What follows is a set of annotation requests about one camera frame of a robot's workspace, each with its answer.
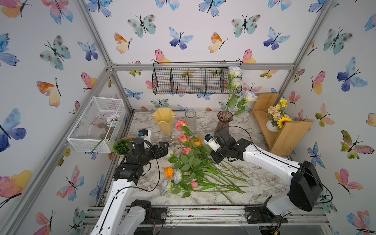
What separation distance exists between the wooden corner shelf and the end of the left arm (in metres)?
0.53

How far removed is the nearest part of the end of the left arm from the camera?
613 mm

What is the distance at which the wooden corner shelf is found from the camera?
0.79 metres
